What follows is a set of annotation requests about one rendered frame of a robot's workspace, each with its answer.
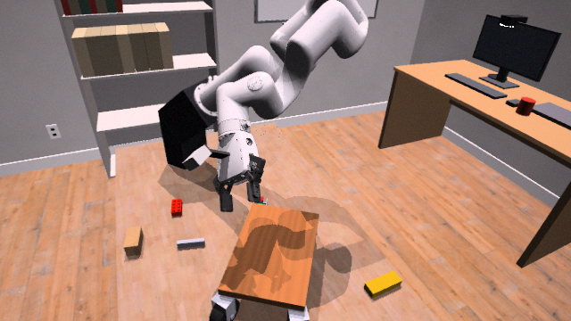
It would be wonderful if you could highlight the grey rectangular bar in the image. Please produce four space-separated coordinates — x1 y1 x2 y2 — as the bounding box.
177 238 205 249

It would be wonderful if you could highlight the red toy brick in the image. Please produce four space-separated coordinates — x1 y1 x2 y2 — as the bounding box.
171 199 182 217

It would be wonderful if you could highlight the brown wooden block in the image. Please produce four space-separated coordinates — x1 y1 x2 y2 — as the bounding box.
124 226 144 256

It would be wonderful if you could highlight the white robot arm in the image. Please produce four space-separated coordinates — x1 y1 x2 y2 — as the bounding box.
183 0 368 171

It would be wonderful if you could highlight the yellow rectangular block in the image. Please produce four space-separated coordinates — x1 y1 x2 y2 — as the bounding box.
364 271 402 299

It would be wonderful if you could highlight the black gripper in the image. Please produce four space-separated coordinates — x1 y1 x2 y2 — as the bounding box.
213 130 266 212

